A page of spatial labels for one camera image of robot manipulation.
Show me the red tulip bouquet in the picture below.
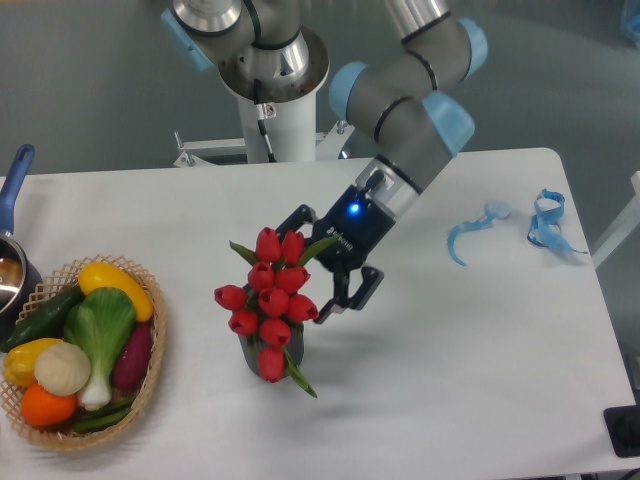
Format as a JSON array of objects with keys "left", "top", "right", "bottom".
[{"left": 214, "top": 227, "right": 338, "bottom": 398}]

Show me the yellow squash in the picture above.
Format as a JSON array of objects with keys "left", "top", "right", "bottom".
[{"left": 78, "top": 261, "right": 154, "bottom": 322}]

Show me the yellow bell pepper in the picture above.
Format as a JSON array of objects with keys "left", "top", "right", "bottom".
[{"left": 3, "top": 338, "right": 63, "bottom": 388}]

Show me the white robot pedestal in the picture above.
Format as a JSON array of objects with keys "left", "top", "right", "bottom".
[{"left": 237, "top": 93, "right": 316, "bottom": 164}]

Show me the white frame at right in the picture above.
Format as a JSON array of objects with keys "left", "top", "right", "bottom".
[{"left": 591, "top": 171, "right": 639, "bottom": 269}]

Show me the white metal base frame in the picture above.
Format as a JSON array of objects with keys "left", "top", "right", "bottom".
[{"left": 173, "top": 120, "right": 355, "bottom": 168}]

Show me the blue ribbon strip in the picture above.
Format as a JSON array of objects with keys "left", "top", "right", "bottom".
[{"left": 526, "top": 189, "right": 587, "bottom": 254}]

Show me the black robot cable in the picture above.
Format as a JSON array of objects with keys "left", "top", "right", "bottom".
[{"left": 252, "top": 79, "right": 278, "bottom": 164}]

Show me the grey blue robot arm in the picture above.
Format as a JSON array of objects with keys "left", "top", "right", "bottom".
[{"left": 161, "top": 0, "right": 487, "bottom": 317}]

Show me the woven wicker basket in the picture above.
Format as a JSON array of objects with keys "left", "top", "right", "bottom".
[{"left": 1, "top": 255, "right": 167, "bottom": 451}]

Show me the blue handled saucepan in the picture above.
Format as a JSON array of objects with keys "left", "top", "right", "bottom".
[{"left": 1, "top": 144, "right": 42, "bottom": 341}]

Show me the dark green cucumber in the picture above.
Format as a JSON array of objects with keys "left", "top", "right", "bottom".
[{"left": 1, "top": 285, "right": 85, "bottom": 353}]

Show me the purple sweet potato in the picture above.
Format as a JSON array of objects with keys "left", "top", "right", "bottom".
[{"left": 113, "top": 323, "right": 152, "bottom": 390}]

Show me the green pea pod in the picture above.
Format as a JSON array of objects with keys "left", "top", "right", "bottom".
[{"left": 71, "top": 397, "right": 134, "bottom": 434}]

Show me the dark grey ribbed vase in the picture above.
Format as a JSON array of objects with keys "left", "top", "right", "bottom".
[{"left": 239, "top": 328, "right": 305, "bottom": 376}]

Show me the green bok choy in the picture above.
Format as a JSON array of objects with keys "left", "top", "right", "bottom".
[{"left": 63, "top": 287, "right": 136, "bottom": 411}]

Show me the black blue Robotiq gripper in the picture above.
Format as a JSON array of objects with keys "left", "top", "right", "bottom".
[{"left": 275, "top": 186, "right": 395, "bottom": 324}]

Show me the black device at edge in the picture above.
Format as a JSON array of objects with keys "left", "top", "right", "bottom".
[{"left": 603, "top": 405, "right": 639, "bottom": 458}]

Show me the curled blue ribbon piece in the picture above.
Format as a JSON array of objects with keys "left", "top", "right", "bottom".
[{"left": 446, "top": 201, "right": 513, "bottom": 266}]

